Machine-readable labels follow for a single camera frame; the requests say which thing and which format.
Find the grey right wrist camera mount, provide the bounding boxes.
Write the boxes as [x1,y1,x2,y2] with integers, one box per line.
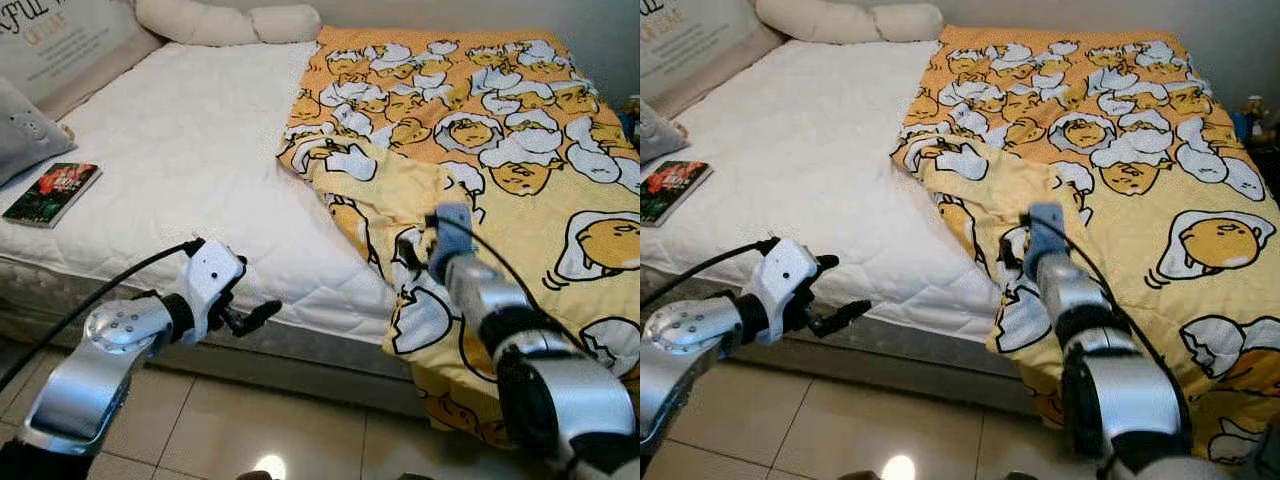
[425,202,480,287]
[1019,202,1070,282]

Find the grey patterned printed headboard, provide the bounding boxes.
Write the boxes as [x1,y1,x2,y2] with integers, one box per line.
[0,0,167,122]
[640,0,787,120]

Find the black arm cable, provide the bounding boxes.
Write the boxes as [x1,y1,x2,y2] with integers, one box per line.
[438,214,593,353]
[640,237,783,313]
[0,237,207,393]
[1038,214,1198,443]

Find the white quilted mattress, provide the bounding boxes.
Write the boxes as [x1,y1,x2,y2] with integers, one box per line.
[640,38,1013,379]
[0,40,431,387]

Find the yellow cartoon egg blanket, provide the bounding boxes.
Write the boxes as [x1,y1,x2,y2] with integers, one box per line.
[277,24,641,453]
[889,24,1280,468]

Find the grey bear face pillow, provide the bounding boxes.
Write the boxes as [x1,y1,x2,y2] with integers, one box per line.
[640,100,690,167]
[0,77,77,190]

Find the beige bed base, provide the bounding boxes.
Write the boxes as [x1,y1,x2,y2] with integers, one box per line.
[0,300,433,420]
[640,300,1043,417]

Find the beige bolster pillow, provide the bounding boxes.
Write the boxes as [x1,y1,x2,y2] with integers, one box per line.
[754,0,945,47]
[134,0,324,49]

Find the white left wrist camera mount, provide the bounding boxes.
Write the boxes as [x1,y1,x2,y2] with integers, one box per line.
[754,237,823,347]
[180,238,248,344]

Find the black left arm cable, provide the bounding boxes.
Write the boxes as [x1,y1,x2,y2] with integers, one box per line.
[640,237,783,313]
[0,237,207,393]

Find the dark red cover book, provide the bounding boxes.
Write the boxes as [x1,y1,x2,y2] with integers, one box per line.
[640,159,715,228]
[2,161,104,230]

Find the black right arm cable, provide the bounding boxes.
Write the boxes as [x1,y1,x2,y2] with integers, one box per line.
[438,214,593,353]
[1038,214,1198,443]

